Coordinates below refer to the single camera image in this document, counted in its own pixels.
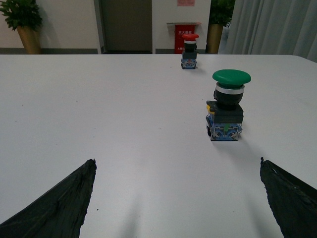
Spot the red mushroom push button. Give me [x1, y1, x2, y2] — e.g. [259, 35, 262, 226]
[181, 33, 199, 69]

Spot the left potted plant gold pot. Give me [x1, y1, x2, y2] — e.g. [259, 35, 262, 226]
[0, 0, 43, 55]

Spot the red wall notice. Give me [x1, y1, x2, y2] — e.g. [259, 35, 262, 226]
[177, 0, 195, 7]

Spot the grey curtain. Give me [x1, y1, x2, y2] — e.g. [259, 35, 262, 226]
[225, 0, 317, 62]

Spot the dark grey door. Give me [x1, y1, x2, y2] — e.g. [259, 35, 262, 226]
[100, 0, 152, 54]

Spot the green mushroom push button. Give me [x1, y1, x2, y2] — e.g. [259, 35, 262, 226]
[206, 69, 251, 141]

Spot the red fire extinguisher box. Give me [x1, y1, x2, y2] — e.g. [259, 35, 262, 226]
[167, 22, 201, 54]

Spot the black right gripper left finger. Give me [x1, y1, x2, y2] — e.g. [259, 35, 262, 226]
[0, 159, 97, 238]

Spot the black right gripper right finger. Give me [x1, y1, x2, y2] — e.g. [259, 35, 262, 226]
[260, 158, 317, 238]

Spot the potted plant gold pot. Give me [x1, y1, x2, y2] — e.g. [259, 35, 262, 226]
[206, 0, 235, 54]
[0, 0, 43, 55]

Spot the right potted plant gold pot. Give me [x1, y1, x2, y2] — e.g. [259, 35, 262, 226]
[206, 0, 235, 54]

